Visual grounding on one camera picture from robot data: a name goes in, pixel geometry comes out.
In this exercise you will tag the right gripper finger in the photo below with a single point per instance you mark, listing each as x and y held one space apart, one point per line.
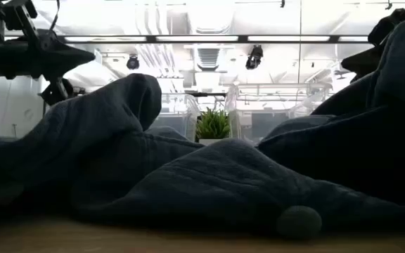
367 56
362 69

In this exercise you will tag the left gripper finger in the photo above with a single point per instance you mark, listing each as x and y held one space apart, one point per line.
65 49
63 65

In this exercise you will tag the dark blue pompom hat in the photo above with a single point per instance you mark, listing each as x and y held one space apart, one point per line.
83 147

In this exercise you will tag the dark grey towel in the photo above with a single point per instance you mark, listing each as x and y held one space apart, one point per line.
241 182

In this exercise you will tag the thin vertical hanging rod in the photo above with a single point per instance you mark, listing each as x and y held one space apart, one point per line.
300 52

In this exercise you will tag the black ceiling spot lamp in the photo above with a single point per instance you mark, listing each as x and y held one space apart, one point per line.
132 62
255 56

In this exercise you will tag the clear plastic bin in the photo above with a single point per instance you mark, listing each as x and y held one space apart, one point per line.
181 112
276 105

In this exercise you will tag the long ceiling light strip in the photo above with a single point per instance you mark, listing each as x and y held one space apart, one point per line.
195 38

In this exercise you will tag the ceiling air vent grille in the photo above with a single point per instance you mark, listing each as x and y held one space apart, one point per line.
208 58

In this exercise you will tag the small green potted plant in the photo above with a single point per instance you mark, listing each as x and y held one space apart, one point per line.
212 124

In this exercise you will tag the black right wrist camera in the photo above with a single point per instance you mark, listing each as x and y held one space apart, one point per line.
389 28

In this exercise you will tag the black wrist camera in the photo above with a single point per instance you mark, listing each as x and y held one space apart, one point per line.
389 28
19 15

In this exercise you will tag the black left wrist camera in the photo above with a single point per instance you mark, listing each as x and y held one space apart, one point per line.
19 15

